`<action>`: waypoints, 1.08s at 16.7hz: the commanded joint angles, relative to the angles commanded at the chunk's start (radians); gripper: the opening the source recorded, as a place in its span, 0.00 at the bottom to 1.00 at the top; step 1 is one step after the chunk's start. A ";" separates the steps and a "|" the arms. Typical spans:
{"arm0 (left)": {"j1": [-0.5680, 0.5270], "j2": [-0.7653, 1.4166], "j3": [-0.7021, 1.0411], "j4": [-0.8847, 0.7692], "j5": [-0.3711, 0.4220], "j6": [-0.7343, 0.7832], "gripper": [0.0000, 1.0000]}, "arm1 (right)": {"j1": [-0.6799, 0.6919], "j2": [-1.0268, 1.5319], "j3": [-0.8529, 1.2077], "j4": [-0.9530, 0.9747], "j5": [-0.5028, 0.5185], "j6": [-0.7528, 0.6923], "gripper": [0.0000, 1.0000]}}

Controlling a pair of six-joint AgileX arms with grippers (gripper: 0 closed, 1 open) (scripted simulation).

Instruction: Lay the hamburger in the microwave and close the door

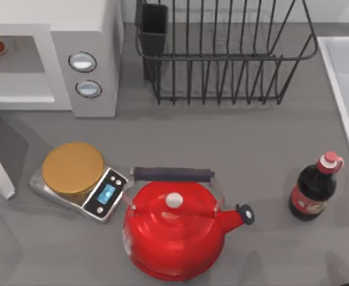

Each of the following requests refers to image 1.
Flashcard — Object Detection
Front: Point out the red kettle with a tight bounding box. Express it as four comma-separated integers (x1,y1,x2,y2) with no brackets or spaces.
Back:
122,166,255,282

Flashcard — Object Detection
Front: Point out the round grey microwave knob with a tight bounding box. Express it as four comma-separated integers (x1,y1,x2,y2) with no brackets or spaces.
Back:
74,79,103,99
68,51,98,73

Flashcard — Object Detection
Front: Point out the silver kitchen scale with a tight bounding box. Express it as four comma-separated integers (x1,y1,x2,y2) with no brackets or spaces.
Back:
29,142,129,224

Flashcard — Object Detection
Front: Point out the black cutlery holder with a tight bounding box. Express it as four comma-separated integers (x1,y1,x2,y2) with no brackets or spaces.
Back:
135,0,169,80

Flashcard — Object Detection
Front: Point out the dark bottle with red label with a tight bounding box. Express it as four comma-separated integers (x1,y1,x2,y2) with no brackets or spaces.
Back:
288,151,345,222

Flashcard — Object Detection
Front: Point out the pale microwave oven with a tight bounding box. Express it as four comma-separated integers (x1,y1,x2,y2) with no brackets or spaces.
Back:
0,0,124,118

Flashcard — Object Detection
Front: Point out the dark wire dish rack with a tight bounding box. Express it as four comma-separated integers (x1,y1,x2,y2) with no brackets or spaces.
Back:
135,0,318,105

